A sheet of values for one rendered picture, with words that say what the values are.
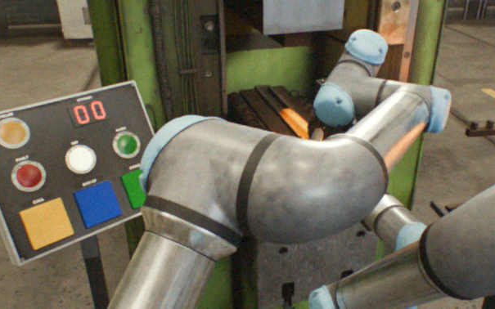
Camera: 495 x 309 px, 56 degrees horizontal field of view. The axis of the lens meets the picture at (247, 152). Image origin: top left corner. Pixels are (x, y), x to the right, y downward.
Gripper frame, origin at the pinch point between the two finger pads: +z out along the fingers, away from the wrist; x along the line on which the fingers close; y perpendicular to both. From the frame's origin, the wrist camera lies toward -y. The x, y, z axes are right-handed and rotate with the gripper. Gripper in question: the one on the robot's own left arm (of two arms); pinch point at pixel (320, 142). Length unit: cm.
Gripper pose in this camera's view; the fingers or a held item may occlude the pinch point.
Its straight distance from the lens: 117.0
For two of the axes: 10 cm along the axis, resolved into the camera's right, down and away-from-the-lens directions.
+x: 9.6, -1.3, 2.3
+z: -1.2, 5.7, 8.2
